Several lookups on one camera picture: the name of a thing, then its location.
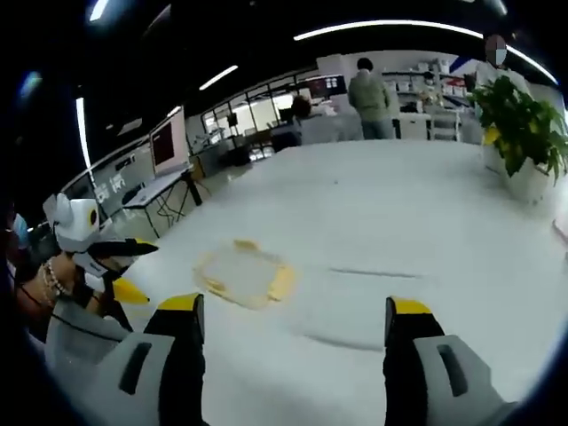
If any white storage shelf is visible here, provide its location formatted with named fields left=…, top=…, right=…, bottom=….
left=390, top=59, right=474, bottom=112

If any person's grey clothing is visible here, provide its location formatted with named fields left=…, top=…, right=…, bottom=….
left=45, top=295, right=130, bottom=370

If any long ceiling light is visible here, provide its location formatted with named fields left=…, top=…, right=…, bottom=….
left=292, top=19, right=485, bottom=43
left=75, top=97, right=93, bottom=170

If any short ceiling light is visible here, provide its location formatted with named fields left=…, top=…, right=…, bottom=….
left=198, top=65, right=240, bottom=91

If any white planter box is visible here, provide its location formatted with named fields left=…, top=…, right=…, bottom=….
left=481, top=140, right=561, bottom=206

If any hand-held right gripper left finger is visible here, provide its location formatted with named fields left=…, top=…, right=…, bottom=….
left=95, top=292, right=206, bottom=426

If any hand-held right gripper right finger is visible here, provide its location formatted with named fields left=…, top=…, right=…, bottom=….
left=383, top=296, right=520, bottom=426

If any white folding table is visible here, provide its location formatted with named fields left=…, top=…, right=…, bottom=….
left=121, top=167, right=206, bottom=240

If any large display screen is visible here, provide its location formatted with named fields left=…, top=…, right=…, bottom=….
left=148, top=106, right=191, bottom=177

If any green potted plant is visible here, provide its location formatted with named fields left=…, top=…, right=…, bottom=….
left=469, top=75, right=568, bottom=185

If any person's left hand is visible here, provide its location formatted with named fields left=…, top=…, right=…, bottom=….
left=47, top=255, right=110, bottom=314

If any white counter cabinet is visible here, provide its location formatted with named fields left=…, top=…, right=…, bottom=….
left=392, top=113, right=434, bottom=141

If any white bead bracelet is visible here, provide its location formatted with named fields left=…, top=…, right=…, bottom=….
left=41, top=260, right=70, bottom=299

